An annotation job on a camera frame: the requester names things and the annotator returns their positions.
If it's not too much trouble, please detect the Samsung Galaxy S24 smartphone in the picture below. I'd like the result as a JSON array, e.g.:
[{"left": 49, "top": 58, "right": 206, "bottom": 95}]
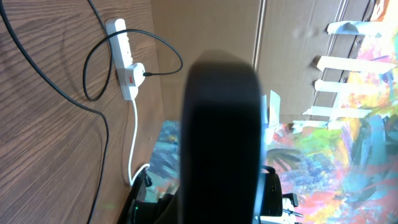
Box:
[{"left": 178, "top": 50, "right": 262, "bottom": 224}]

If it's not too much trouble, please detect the black USB charging cable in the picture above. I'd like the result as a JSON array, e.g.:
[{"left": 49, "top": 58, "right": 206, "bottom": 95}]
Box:
[{"left": 0, "top": 0, "right": 184, "bottom": 224}]

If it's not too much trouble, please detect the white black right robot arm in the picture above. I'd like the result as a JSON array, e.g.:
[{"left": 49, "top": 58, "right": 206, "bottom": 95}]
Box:
[{"left": 118, "top": 164, "right": 304, "bottom": 224}]

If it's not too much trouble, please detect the white charger plug adapter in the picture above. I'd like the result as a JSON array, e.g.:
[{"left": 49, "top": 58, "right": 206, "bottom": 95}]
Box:
[{"left": 124, "top": 63, "right": 146, "bottom": 88}]

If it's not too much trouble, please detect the white power strip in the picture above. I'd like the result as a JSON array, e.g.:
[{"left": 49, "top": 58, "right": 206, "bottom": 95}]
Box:
[{"left": 105, "top": 19, "right": 133, "bottom": 100}]

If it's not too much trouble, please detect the white power strip cord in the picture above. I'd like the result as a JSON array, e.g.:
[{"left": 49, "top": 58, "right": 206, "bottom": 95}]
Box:
[{"left": 127, "top": 98, "right": 150, "bottom": 187}]

